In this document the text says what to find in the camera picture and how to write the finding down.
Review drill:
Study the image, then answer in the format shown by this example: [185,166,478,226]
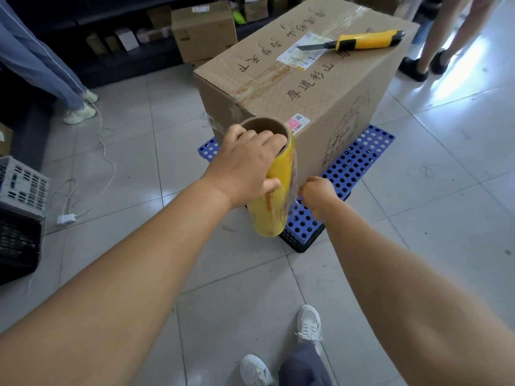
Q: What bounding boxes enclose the cardboard box with white sticker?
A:
[0,122,13,157]

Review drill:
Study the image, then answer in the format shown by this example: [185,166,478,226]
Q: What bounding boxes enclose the yellow stretch film roll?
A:
[239,117,299,237]

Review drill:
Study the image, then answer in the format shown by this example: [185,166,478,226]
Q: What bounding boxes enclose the blue perforated plastic pallet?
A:
[197,124,396,239]

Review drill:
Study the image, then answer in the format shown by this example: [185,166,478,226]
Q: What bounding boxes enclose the person's left forearm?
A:
[0,179,233,386]

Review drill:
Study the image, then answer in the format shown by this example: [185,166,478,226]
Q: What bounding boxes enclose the white plastic basket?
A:
[0,155,52,220]

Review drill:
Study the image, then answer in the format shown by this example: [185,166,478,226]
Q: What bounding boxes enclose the yellow black utility knife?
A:
[297,29,406,52]

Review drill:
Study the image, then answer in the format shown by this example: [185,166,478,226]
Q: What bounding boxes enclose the person's left shoe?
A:
[240,354,275,386]

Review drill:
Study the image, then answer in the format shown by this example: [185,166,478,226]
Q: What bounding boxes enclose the person's shoe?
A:
[296,304,323,345]
[240,354,275,386]

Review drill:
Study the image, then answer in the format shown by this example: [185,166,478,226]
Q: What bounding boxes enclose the cardboard box with white label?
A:
[172,0,238,64]

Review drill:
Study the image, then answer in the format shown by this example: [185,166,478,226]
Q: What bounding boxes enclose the person's right forearm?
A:
[320,196,515,386]

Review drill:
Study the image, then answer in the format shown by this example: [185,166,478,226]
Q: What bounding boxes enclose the person's left hand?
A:
[201,124,289,210]

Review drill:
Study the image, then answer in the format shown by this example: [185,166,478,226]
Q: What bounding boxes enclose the person's grey trousers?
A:
[277,342,334,386]

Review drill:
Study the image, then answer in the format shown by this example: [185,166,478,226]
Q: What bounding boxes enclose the person's right hand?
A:
[297,175,343,224]

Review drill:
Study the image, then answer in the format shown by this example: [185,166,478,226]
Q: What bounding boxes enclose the large brown cardboard box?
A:
[193,0,421,188]

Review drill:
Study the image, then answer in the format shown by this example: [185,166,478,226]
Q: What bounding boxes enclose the person's right shoe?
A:
[296,304,323,345]

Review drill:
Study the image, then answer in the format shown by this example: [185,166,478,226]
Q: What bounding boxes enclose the small white box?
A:
[114,27,140,52]

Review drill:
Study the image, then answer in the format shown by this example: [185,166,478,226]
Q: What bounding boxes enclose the black plastic crate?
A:
[0,209,44,287]
[278,225,326,254]

